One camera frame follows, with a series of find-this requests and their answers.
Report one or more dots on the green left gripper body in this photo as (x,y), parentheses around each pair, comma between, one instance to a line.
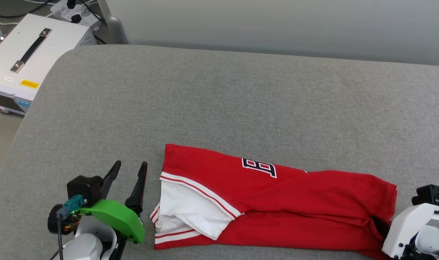
(118,216)

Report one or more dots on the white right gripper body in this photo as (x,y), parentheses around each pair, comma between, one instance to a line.
(407,224)

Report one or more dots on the red and white jersey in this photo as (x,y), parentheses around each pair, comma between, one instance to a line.
(295,202)

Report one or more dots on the white power strip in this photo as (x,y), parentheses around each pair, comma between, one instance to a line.
(58,8)

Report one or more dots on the yellow warning sticker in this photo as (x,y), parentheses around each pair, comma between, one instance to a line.
(30,83)

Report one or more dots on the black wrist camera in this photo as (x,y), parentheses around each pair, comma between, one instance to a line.
(430,194)
(84,187)

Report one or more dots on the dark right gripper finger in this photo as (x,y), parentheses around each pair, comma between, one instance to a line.
(381,227)

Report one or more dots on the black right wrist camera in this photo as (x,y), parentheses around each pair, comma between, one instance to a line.
(430,194)

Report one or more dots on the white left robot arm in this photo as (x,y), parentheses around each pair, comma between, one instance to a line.
(86,242)

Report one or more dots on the black power plug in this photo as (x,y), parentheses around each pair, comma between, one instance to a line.
(71,4)
(76,18)

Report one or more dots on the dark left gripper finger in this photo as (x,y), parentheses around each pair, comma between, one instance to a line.
(138,195)
(109,180)

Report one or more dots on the white equipment box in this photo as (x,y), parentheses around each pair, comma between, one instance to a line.
(60,39)

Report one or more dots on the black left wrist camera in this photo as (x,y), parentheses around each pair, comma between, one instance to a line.
(84,187)

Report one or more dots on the grey partition post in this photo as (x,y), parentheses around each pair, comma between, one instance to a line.
(114,25)

